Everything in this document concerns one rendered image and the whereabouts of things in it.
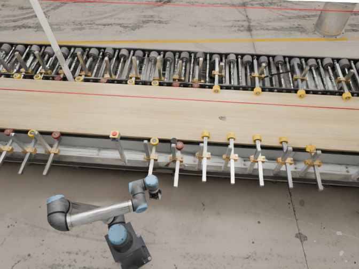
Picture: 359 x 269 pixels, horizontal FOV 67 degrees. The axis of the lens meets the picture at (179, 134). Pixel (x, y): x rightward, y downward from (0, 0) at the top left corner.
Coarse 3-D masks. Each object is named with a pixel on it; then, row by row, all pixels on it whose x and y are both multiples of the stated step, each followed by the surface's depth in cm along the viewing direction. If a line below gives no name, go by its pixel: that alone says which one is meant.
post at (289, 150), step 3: (288, 147) 232; (291, 147) 232; (288, 150) 231; (291, 150) 231; (285, 153) 238; (288, 153) 235; (282, 156) 246; (285, 156) 240; (282, 159) 245; (285, 159) 244; (276, 165) 261; (279, 165) 254; (282, 165) 254; (276, 168) 261; (279, 168) 258; (276, 171) 264
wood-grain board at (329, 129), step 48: (0, 96) 305; (48, 96) 304; (96, 96) 303; (144, 96) 302; (192, 96) 302; (240, 96) 301; (288, 96) 300; (336, 96) 299; (240, 144) 268; (288, 144) 265; (336, 144) 265
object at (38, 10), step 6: (30, 0) 241; (36, 0) 244; (36, 6) 246; (36, 12) 251; (42, 12) 254; (42, 18) 256; (42, 24) 261; (48, 24) 265; (48, 30) 267; (48, 36) 272; (54, 42) 279; (54, 48) 284; (60, 54) 292; (60, 60) 298; (66, 66) 307; (66, 72) 312; (72, 78) 323
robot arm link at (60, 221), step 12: (120, 204) 192; (132, 204) 192; (144, 204) 194; (48, 216) 183; (60, 216) 182; (72, 216) 184; (84, 216) 185; (96, 216) 186; (108, 216) 189; (60, 228) 180
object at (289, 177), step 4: (284, 144) 258; (284, 148) 256; (284, 152) 254; (288, 164) 246; (288, 168) 244; (288, 172) 242; (288, 176) 240; (288, 180) 238; (288, 184) 237; (292, 184) 236
